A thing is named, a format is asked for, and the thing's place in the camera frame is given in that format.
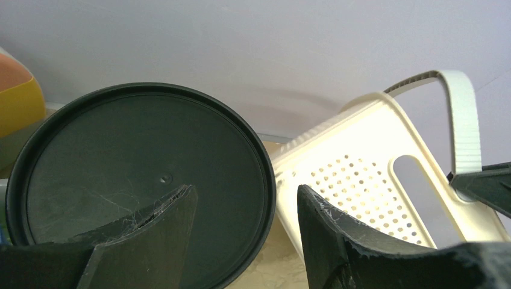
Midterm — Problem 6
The white cylinder container orange-yellow lid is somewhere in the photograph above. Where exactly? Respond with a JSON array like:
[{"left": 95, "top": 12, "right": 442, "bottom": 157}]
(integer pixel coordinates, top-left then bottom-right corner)
[{"left": 1, "top": 49, "right": 46, "bottom": 169}]

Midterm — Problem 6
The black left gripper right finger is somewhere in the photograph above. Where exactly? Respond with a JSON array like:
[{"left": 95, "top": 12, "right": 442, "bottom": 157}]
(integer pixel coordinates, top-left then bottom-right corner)
[{"left": 297, "top": 185, "right": 510, "bottom": 288}]

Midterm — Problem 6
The dark navy cylindrical bin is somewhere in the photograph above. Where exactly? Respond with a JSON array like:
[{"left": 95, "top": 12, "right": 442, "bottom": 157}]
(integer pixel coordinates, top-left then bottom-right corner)
[{"left": 6, "top": 82, "right": 276, "bottom": 288}]

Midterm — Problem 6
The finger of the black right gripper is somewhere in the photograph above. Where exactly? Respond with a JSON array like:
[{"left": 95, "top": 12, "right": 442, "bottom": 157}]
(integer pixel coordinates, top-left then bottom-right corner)
[{"left": 449, "top": 162, "right": 510, "bottom": 218}]

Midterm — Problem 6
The cream plastic laundry basket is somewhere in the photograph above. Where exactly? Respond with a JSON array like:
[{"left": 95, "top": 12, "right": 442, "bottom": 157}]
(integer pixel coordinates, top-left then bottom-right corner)
[{"left": 271, "top": 70, "right": 510, "bottom": 255}]

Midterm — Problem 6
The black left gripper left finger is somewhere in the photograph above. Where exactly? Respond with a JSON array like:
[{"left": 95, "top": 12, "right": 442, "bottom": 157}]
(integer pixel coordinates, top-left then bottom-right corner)
[{"left": 1, "top": 185, "right": 198, "bottom": 288}]

